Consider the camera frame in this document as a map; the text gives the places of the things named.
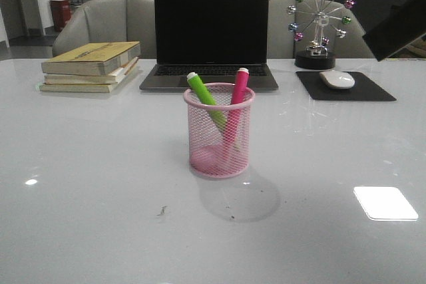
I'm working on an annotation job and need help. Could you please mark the ferris wheel desk ornament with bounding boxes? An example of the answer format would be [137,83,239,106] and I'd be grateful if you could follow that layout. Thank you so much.
[286,0,355,70]

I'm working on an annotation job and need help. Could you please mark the pink mesh pen holder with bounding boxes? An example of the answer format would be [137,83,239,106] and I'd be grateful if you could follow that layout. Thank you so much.
[183,82,255,178]

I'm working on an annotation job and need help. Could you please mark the grey open laptop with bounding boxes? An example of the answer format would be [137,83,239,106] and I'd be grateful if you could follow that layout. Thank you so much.
[140,0,278,92]

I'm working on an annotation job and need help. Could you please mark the top yellow book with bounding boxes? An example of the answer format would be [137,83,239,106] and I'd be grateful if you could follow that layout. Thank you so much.
[41,41,140,76]

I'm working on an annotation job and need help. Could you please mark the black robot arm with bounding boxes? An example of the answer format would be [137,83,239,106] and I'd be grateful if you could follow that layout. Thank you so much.
[363,0,425,61]

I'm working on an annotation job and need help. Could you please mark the white computer mouse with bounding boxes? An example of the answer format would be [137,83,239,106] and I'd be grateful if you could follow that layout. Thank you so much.
[319,70,355,89]

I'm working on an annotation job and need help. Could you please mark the right grey armchair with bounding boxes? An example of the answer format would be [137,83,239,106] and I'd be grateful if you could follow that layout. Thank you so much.
[267,0,374,59]

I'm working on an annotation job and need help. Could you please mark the grey armchair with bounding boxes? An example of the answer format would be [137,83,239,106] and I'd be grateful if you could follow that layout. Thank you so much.
[52,0,156,59]
[267,0,374,59]

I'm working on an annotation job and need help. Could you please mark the green marker pen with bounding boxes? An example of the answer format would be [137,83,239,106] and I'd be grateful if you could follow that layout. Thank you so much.
[187,72,242,150]

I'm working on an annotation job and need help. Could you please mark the middle cream book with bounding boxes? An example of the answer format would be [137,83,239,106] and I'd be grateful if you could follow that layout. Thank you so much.
[45,57,139,84]

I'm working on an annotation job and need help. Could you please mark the red bin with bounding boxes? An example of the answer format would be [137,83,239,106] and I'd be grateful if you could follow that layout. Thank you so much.
[49,0,71,31]

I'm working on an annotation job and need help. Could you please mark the pink marker pen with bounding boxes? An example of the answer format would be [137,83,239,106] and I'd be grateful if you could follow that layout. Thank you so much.
[224,67,250,154]

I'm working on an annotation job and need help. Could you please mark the bottom cream book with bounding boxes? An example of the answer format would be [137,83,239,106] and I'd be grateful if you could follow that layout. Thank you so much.
[39,69,134,93]

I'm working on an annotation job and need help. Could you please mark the black mouse pad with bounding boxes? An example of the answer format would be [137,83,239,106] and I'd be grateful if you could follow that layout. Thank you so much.
[296,71,397,102]

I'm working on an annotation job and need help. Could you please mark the cream book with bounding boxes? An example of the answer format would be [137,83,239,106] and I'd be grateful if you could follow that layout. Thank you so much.
[39,69,134,93]
[45,57,139,84]

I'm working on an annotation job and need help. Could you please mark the left grey armchair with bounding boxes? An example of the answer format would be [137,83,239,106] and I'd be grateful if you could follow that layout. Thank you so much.
[52,0,156,59]

